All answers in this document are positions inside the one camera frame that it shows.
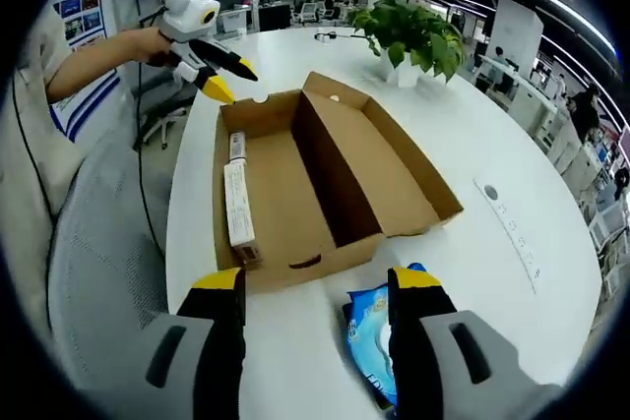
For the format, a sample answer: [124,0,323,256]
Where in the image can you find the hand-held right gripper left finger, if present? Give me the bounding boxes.
[81,267,247,420]

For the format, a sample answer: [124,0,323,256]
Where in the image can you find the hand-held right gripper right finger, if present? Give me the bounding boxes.
[387,266,562,420]

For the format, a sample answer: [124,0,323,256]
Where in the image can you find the blue soft packet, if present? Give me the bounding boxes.
[342,262,429,411]

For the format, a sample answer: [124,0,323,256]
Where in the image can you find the brown cardboard shoe box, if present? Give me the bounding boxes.
[212,71,465,299]

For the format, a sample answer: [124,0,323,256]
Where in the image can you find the person's left hand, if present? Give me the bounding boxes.
[132,29,174,67]

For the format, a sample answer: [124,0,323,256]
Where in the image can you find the office chair with white base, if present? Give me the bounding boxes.
[140,94,192,149]

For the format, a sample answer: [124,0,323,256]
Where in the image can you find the white rectangular carton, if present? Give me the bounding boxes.
[223,161,257,248]

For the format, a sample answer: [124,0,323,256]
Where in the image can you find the grey mesh office chair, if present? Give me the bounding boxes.
[46,144,171,391]

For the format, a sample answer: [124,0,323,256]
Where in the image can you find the table socket strip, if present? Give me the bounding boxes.
[472,177,541,294]

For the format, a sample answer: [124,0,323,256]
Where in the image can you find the person's white shirt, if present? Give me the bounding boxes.
[0,11,119,224]

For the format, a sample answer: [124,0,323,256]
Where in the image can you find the potted green plant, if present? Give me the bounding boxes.
[347,0,467,87]

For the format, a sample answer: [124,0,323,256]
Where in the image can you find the long curved ceiling light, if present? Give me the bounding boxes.
[484,0,616,55]

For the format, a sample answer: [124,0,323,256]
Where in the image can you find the black cable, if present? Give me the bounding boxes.
[12,65,56,224]

